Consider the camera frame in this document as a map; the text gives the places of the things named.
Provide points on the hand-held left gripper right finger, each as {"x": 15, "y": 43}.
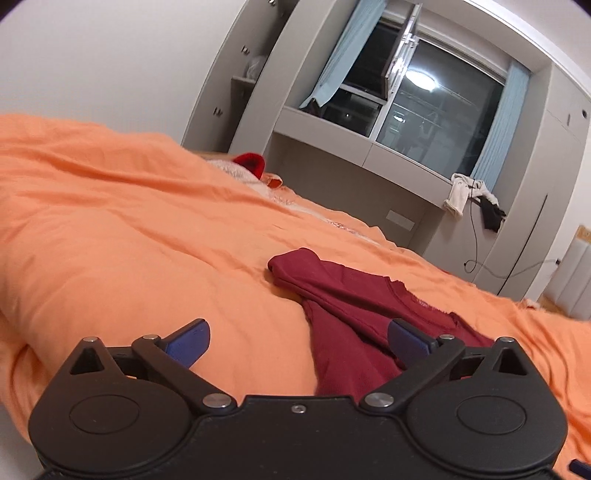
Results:
{"x": 408, "y": 344}

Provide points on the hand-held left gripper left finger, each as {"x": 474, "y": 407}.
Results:
{"x": 189, "y": 344}

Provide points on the maroon long-sleeved sweater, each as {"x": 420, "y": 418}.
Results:
{"x": 351, "y": 332}

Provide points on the orange duvet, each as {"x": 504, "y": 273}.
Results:
{"x": 115, "y": 240}

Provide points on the black garment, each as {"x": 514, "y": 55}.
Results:
{"x": 491, "y": 214}

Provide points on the white garment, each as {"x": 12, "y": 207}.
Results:
{"x": 459, "y": 194}

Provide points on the grey padded headboard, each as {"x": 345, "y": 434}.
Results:
{"x": 577, "y": 277}

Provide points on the red plush item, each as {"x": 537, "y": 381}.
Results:
{"x": 251, "y": 164}

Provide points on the grey window ledge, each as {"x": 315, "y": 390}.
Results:
{"x": 369, "y": 152}

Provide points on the tall grey cabinet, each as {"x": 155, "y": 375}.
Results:
{"x": 554, "y": 184}

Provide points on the window with open sash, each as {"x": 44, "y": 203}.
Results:
{"x": 429, "y": 120}

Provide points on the light blue curtain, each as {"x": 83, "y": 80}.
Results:
{"x": 346, "y": 50}
{"x": 503, "y": 129}

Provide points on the grey wardrobe door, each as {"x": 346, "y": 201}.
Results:
{"x": 214, "y": 92}

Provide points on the dark cloth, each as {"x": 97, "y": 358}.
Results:
{"x": 315, "y": 107}

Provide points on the white bag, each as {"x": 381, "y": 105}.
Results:
{"x": 255, "y": 67}

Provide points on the grey open wardrobe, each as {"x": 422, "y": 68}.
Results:
{"x": 277, "y": 69}

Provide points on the white wall socket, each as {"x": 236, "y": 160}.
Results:
{"x": 400, "y": 219}

